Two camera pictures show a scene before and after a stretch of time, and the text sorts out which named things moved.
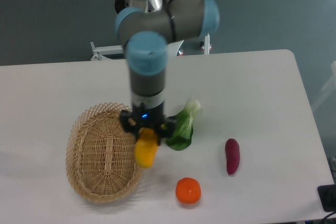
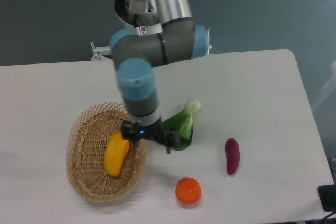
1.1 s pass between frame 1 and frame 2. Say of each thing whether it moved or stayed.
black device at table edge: stayed
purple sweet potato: stayed
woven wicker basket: stayed
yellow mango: moved
